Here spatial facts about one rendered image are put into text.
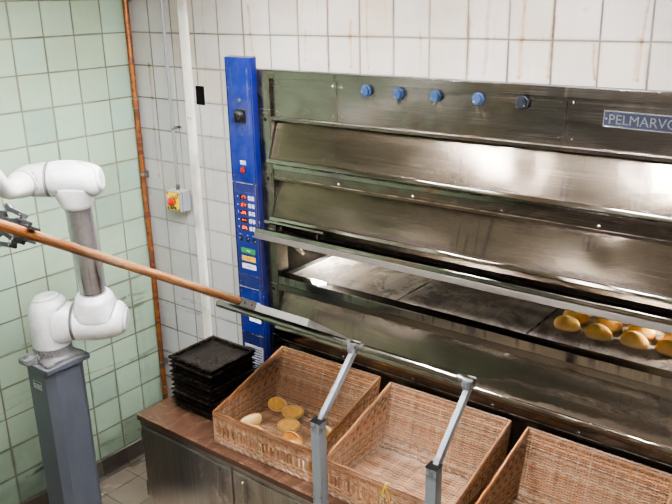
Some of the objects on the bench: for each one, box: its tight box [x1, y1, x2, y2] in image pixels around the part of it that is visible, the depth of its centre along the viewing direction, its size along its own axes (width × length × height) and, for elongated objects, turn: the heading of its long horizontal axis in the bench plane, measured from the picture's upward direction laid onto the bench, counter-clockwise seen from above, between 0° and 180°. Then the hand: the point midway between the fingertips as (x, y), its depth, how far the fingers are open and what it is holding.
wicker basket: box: [212, 346, 381, 484], centre depth 332 cm, size 49×56×28 cm
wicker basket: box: [327, 382, 512, 504], centre depth 297 cm, size 49×56×28 cm
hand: (27, 233), depth 217 cm, fingers closed on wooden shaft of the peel, 3 cm apart
